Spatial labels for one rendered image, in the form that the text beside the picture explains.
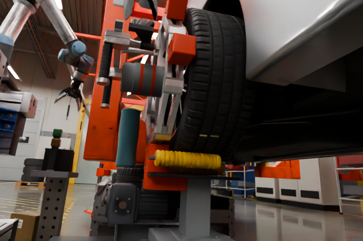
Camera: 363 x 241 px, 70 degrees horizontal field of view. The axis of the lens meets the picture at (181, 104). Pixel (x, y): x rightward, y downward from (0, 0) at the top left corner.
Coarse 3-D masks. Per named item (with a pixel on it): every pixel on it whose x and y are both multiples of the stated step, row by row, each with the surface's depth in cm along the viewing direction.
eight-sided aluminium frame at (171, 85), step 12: (168, 24) 93; (180, 24) 98; (156, 36) 129; (168, 36) 92; (156, 60) 133; (168, 72) 87; (180, 72) 88; (168, 84) 86; (180, 84) 87; (168, 96) 88; (180, 96) 88; (156, 108) 134; (156, 120) 96; (168, 120) 96; (156, 132) 94; (168, 132) 95
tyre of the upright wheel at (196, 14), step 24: (192, 24) 93; (216, 24) 93; (240, 24) 98; (216, 48) 87; (240, 48) 90; (192, 72) 86; (216, 72) 85; (240, 72) 87; (192, 96) 85; (216, 96) 86; (240, 96) 88; (192, 120) 87; (216, 120) 88; (240, 120) 90; (168, 144) 112; (192, 144) 95; (216, 144) 96
